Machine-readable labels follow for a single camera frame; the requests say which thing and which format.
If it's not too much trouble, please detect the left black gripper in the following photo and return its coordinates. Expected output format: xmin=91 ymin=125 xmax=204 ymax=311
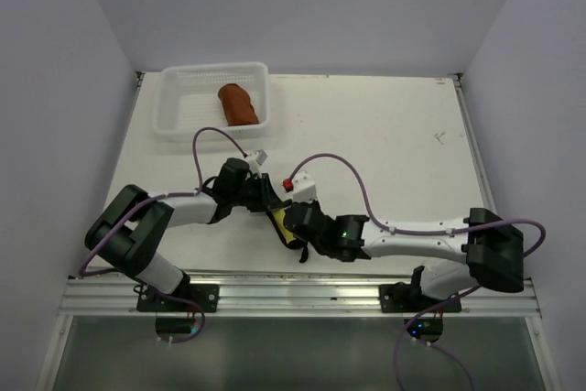
xmin=231 ymin=173 xmax=283 ymax=212

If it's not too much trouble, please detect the yellow towel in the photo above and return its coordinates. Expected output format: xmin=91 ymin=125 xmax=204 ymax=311
xmin=267 ymin=209 xmax=309 ymax=264

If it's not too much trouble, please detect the brown towel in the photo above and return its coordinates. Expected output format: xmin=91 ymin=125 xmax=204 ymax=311
xmin=218 ymin=83 xmax=259 ymax=126

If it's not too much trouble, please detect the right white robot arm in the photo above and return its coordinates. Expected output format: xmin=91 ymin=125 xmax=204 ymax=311
xmin=282 ymin=202 xmax=525 ymax=312

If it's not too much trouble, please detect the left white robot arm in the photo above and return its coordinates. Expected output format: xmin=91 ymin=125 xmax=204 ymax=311
xmin=84 ymin=157 xmax=290 ymax=311

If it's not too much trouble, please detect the white plastic basket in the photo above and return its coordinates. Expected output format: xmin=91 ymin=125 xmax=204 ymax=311
xmin=152 ymin=62 xmax=270 ymax=142

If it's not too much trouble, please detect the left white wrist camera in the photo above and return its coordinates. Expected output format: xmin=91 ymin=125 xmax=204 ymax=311
xmin=244 ymin=149 xmax=267 ymax=172

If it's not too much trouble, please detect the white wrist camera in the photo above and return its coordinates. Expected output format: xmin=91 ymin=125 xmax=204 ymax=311
xmin=244 ymin=149 xmax=267 ymax=172
xmin=282 ymin=170 xmax=318 ymax=203

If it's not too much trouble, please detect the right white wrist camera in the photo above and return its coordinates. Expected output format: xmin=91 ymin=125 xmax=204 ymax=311
xmin=282 ymin=170 xmax=318 ymax=203

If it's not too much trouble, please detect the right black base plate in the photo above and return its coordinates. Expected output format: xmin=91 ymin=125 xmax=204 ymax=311
xmin=378 ymin=280 xmax=441 ymax=313

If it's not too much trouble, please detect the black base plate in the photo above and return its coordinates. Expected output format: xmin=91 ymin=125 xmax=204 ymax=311
xmin=378 ymin=280 xmax=441 ymax=313
xmin=133 ymin=283 xmax=220 ymax=313

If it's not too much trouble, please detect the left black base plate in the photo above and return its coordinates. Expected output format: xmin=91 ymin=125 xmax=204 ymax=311
xmin=133 ymin=283 xmax=220 ymax=313

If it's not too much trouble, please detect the aluminium mounting rail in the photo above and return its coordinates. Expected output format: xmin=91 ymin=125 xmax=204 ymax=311
xmin=58 ymin=271 xmax=540 ymax=318

